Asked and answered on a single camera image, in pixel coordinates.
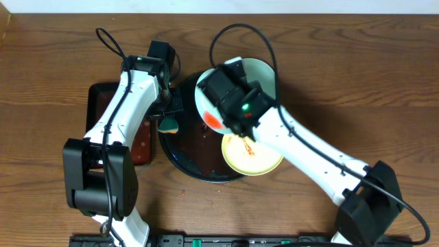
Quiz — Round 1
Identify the round black tray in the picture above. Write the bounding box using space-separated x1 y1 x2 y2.
158 73 245 183

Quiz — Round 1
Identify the yellow plate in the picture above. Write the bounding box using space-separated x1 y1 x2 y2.
222 134 283 176

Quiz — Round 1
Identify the black rectangular tray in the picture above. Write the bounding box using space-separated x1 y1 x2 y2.
86 82 153 166

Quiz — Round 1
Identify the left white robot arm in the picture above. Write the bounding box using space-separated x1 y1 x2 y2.
62 54 175 246

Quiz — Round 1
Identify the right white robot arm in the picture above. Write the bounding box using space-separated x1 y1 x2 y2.
219 82 403 246

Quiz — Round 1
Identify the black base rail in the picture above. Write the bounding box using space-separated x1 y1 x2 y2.
68 234 414 247

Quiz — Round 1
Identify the green scrubbing sponge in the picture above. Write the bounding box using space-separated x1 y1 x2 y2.
157 117 179 134

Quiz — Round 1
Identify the light blue plate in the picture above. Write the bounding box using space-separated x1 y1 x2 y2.
194 56 276 134

